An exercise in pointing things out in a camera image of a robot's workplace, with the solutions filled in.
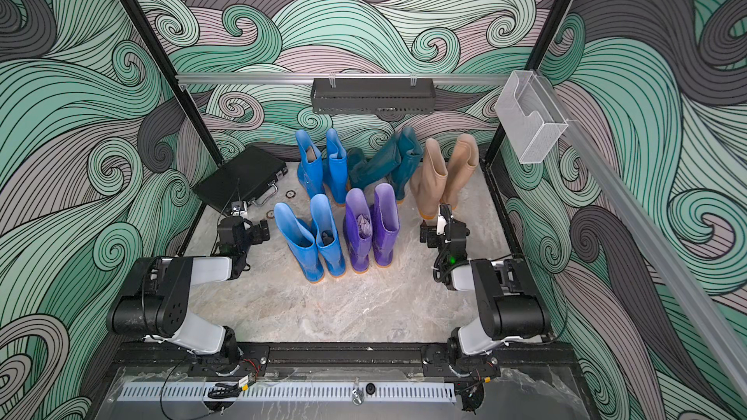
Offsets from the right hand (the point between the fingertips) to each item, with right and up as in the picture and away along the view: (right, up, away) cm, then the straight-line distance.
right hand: (437, 220), depth 93 cm
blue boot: (-33, +17, -4) cm, 37 cm away
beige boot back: (-4, +13, -5) cm, 14 cm away
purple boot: (-19, +3, -22) cm, 29 cm away
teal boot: (-9, +22, -4) cm, 24 cm away
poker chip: (-53, +8, +17) cm, 56 cm away
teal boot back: (-24, +16, +11) cm, 31 cm away
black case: (-72, +14, +22) cm, 76 cm away
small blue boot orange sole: (-40, +17, -8) cm, 44 cm away
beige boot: (+9, +19, +1) cm, 21 cm away
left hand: (-63, 0, +1) cm, 63 cm away
